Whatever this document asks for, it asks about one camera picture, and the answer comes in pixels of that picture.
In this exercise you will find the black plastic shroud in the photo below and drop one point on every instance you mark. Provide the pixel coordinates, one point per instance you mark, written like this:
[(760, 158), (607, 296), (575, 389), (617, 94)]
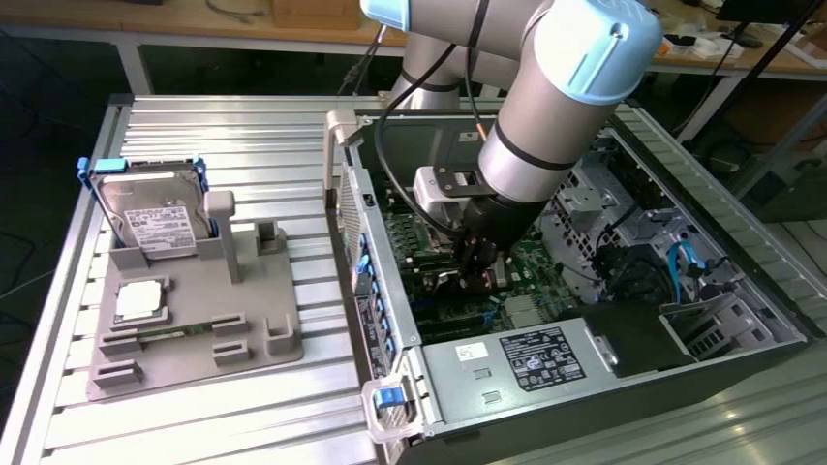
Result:
[(636, 339)]

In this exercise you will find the grey parts rack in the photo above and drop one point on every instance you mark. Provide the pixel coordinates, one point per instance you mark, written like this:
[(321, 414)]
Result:
[(186, 290)]

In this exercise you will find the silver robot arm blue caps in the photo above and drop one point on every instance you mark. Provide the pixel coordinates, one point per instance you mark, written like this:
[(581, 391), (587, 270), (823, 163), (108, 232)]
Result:
[(549, 97)]

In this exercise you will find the green RAM stick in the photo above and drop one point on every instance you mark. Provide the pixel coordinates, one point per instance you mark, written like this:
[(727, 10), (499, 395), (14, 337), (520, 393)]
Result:
[(177, 332)]

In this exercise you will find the hard disk blue carrier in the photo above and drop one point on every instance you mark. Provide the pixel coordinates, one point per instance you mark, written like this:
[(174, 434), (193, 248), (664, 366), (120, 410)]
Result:
[(154, 218)]

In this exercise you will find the silver chipset heatsink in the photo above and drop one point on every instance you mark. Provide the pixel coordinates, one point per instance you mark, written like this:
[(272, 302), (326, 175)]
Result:
[(524, 311)]

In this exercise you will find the orange white small box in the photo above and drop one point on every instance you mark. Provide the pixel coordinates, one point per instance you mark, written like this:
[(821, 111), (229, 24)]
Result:
[(684, 44)]

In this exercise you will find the black open PC case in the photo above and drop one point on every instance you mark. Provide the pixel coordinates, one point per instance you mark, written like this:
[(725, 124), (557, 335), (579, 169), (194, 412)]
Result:
[(711, 378)]

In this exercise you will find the black installed RAM stick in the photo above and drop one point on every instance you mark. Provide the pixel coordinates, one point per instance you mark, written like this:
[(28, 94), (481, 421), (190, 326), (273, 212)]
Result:
[(425, 261)]

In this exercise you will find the silver CPU chip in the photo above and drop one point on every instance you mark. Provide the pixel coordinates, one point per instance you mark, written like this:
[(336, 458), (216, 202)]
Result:
[(138, 300)]

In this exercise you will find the grey power supply unit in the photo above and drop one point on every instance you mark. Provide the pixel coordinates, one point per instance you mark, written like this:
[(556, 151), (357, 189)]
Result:
[(504, 368)]

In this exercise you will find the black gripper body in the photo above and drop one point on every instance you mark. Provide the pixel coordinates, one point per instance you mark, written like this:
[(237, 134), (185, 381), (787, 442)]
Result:
[(504, 220)]

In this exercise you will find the metal disk bay cage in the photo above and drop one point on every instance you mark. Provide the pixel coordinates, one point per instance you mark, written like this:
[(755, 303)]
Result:
[(593, 213)]

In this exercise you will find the green motherboard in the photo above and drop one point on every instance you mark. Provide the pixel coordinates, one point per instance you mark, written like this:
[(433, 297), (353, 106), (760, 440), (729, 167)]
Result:
[(536, 257)]

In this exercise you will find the black monitor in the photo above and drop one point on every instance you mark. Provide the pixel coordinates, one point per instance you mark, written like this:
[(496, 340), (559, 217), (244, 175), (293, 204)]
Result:
[(768, 9)]

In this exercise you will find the blue case latch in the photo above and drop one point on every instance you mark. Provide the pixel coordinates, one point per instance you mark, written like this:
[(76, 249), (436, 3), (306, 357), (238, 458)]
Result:
[(388, 399)]

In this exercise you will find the black graphics card metal bracket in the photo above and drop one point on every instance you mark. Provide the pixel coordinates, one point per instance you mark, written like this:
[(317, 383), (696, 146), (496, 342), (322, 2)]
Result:
[(445, 282)]

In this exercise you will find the wooden desk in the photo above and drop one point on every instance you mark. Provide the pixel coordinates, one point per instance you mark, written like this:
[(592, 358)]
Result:
[(193, 21)]

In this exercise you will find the black slanted pole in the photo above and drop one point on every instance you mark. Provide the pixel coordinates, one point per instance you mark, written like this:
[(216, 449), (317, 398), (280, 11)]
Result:
[(756, 63)]

